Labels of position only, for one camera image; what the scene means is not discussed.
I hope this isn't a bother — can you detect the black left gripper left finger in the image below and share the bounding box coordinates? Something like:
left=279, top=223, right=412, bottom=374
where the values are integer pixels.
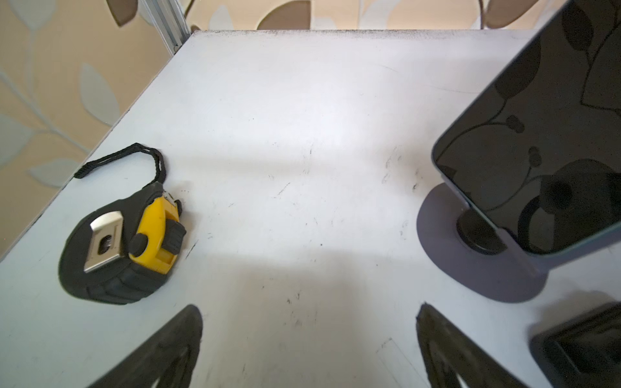
left=91, top=305, right=203, bottom=387

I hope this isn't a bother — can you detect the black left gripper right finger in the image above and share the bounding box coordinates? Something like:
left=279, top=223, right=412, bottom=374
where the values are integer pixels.
left=417, top=303, right=525, bottom=388

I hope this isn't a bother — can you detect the dark phone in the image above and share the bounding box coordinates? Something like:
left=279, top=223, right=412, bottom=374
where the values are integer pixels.
left=432, top=1, right=620, bottom=255

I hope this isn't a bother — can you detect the purple round left phone stand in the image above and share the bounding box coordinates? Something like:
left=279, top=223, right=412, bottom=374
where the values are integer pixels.
left=417, top=184, right=548, bottom=303

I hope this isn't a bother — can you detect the black square phone stand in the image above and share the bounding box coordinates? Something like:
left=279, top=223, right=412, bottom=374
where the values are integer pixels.
left=530, top=302, right=620, bottom=387

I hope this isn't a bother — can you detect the yellow black tape measure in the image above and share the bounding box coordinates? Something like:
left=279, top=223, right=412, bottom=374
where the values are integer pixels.
left=58, top=143, right=187, bottom=305

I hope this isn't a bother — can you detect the aluminium frame post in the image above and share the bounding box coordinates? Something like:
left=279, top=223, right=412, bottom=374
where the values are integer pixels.
left=138, top=0, right=192, bottom=56

